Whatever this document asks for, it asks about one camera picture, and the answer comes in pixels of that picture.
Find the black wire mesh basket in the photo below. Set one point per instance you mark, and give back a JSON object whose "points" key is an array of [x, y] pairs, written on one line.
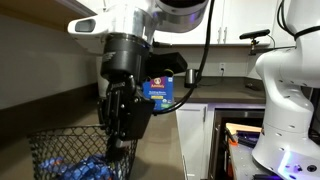
{"points": [[74, 144]]}

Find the white lower cabinets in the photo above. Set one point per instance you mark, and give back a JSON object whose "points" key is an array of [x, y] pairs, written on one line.
{"points": [[190, 121]]}

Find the blue snack pack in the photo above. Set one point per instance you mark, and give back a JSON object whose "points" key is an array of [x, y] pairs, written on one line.
{"points": [[92, 167]]}

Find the white upper cabinets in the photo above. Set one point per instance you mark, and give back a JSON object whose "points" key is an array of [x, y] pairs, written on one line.
{"points": [[233, 20]]}

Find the blue cereal box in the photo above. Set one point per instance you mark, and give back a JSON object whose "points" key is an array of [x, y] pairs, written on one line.
{"points": [[161, 91]]}

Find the white wall outlet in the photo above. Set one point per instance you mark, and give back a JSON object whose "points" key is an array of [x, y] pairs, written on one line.
{"points": [[222, 68]]}

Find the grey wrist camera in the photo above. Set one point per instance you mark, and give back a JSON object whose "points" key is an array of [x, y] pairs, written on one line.
{"points": [[159, 65]]}

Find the black camera on stand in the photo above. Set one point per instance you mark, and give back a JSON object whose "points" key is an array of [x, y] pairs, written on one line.
{"points": [[252, 36]]}

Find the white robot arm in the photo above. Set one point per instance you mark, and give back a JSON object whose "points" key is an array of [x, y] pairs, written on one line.
{"points": [[284, 146]]}

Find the white cabinets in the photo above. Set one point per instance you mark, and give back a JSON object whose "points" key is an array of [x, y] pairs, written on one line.
{"points": [[190, 121], [233, 20]]}

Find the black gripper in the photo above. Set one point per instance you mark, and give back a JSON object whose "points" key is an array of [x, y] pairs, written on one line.
{"points": [[126, 111]]}

